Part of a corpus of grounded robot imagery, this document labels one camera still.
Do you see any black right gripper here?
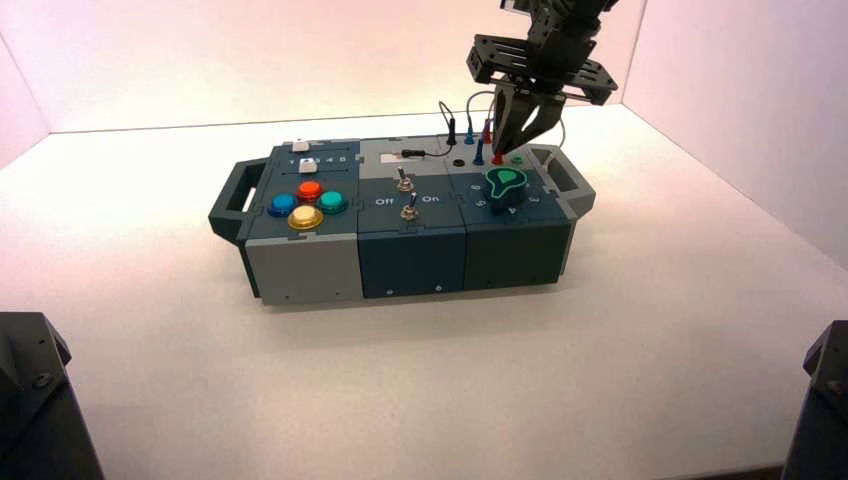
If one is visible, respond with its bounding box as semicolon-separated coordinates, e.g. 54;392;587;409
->
466;7;619;156

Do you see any red plug wire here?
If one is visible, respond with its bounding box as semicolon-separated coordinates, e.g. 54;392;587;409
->
480;97;506;166

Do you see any green rotary knob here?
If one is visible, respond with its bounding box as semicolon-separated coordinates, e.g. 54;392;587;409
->
484;167;530;213

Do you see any grey and teal control box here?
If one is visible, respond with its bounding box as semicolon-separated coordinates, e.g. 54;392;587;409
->
207;135;597;307

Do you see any teal push button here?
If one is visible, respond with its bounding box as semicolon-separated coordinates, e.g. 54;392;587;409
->
317;191;350;216

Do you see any yellow push button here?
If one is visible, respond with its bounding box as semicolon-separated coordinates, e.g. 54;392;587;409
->
287;205;325;232

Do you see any blue push button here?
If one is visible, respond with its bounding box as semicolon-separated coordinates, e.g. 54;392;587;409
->
267;193;300;219

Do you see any white wire with green plugs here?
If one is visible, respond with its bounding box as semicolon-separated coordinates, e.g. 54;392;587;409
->
510;116;566;166

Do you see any blue plug wire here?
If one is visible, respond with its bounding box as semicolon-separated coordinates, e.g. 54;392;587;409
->
464;91;498;167

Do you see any black plug wire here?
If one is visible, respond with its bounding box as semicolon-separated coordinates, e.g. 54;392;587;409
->
401;100;460;160

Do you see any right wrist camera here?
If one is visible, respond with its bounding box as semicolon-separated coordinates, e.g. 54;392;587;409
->
499;0;552;16

